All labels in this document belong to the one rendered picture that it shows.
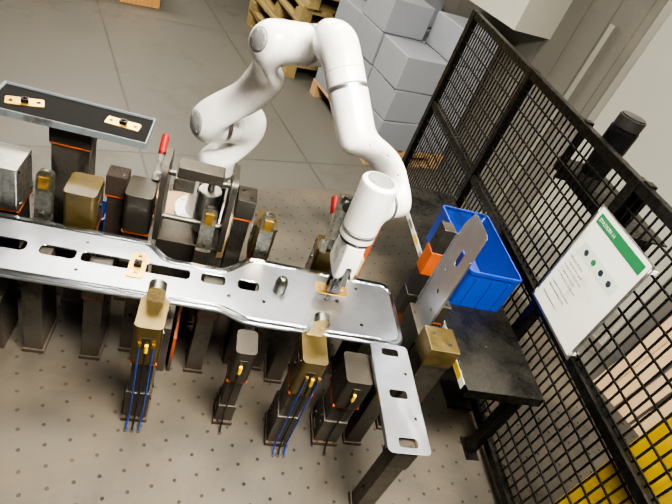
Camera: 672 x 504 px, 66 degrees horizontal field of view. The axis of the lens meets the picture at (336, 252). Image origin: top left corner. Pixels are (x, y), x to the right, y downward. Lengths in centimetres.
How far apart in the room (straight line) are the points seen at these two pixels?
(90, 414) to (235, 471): 37
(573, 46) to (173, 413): 351
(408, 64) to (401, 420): 310
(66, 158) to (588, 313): 135
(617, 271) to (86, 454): 125
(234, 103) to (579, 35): 301
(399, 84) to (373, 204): 293
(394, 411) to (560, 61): 332
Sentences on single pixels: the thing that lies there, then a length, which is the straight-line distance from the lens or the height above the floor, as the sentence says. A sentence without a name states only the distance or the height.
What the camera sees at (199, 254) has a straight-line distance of 139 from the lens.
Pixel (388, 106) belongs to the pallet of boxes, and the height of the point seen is 51.
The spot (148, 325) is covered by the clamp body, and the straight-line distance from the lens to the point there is 112.
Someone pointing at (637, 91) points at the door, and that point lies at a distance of 374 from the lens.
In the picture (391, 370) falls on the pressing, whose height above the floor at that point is 100.
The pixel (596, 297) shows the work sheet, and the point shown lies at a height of 130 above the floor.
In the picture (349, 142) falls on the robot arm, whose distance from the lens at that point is 114.
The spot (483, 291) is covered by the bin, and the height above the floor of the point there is 110.
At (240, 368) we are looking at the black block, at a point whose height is 95.
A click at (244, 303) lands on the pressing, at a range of 126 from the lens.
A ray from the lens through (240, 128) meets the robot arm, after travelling 159.
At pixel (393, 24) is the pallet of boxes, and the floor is 98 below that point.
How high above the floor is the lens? 189
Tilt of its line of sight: 37 degrees down
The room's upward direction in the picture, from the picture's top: 24 degrees clockwise
